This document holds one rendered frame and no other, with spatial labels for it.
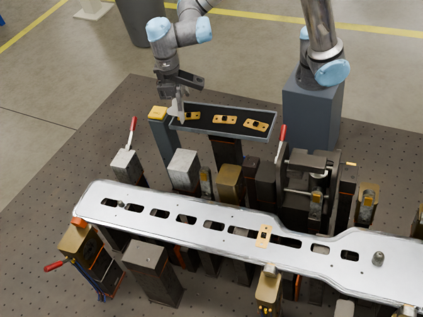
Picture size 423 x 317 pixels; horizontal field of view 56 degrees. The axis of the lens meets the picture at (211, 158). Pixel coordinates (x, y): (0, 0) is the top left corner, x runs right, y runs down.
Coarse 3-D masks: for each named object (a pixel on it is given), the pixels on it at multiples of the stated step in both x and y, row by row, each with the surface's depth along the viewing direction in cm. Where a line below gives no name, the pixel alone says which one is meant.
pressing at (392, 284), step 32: (96, 192) 152; (128, 192) 149; (160, 192) 146; (96, 224) 143; (128, 224) 140; (160, 224) 138; (224, 224) 134; (256, 224) 132; (224, 256) 127; (256, 256) 124; (288, 256) 123; (320, 256) 121; (416, 256) 117; (352, 288) 113; (384, 288) 112; (416, 288) 111
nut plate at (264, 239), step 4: (260, 228) 130; (264, 228) 130; (268, 228) 130; (272, 228) 130; (260, 232) 129; (264, 232) 128; (268, 232) 129; (260, 236) 128; (264, 236) 127; (268, 236) 128; (256, 240) 128; (260, 240) 127; (264, 240) 127; (268, 240) 127; (256, 244) 127; (264, 244) 126
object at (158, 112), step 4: (152, 108) 154; (156, 108) 154; (160, 108) 153; (164, 108) 153; (152, 112) 152; (156, 112) 152; (160, 112) 152; (164, 112) 152; (148, 116) 152; (152, 116) 151; (156, 116) 150; (160, 116) 150
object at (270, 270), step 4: (264, 264) 112; (268, 264) 111; (272, 264) 112; (264, 268) 111; (268, 268) 110; (272, 268) 110; (276, 268) 111; (264, 272) 112; (268, 272) 111; (272, 272) 110; (276, 272) 112; (272, 276) 113; (276, 276) 113
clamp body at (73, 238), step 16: (64, 240) 132; (80, 240) 131; (96, 240) 138; (64, 256) 134; (80, 256) 131; (96, 256) 140; (80, 272) 141; (96, 272) 142; (112, 272) 152; (96, 288) 154; (112, 288) 153
